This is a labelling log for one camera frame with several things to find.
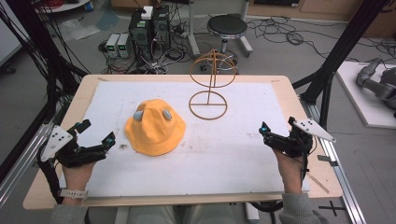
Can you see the black computer tower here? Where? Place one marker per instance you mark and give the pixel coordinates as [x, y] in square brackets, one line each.
[140, 34]
[161, 28]

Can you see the aluminium rail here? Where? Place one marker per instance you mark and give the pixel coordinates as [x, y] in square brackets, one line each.
[18, 168]
[342, 186]

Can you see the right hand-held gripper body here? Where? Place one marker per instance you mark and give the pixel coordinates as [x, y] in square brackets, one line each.
[295, 144]

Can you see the person's right hand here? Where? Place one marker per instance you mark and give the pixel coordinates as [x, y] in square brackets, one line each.
[291, 174]

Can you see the thin wooden stick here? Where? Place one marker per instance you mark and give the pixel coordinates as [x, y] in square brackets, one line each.
[318, 183]

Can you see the yellow bucket hat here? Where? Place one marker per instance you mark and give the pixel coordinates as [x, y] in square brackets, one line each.
[154, 133]

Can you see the white wristband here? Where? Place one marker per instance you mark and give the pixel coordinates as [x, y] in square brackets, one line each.
[73, 193]

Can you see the white table mat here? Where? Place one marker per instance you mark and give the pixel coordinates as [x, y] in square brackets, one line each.
[218, 161]

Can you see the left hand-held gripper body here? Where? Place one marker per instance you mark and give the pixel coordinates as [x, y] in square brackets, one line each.
[67, 154]

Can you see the wooden hat stand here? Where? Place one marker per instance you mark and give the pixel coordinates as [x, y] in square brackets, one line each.
[208, 104]

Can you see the person's left hand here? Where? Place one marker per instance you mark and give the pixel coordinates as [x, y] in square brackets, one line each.
[76, 177]

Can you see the white box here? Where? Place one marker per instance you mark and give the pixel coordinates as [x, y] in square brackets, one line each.
[147, 12]

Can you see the black round stool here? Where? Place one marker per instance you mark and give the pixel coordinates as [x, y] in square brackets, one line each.
[227, 26]

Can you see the person's legs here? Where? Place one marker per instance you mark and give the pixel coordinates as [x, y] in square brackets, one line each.
[186, 214]

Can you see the grey power supply unit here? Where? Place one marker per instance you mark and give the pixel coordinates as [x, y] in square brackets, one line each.
[123, 45]
[112, 45]

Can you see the wooden table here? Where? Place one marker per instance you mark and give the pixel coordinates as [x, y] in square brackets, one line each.
[292, 102]

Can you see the black frame pole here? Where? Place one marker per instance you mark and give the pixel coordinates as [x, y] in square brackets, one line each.
[342, 49]
[34, 40]

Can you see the white floor board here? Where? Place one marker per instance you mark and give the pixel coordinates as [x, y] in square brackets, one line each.
[358, 99]

